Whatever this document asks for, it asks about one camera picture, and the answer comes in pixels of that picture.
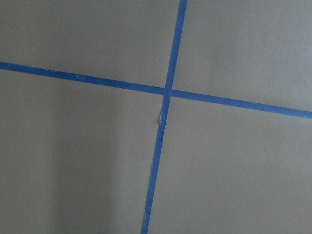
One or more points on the brown paper table cover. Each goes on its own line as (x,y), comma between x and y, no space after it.
(155,116)

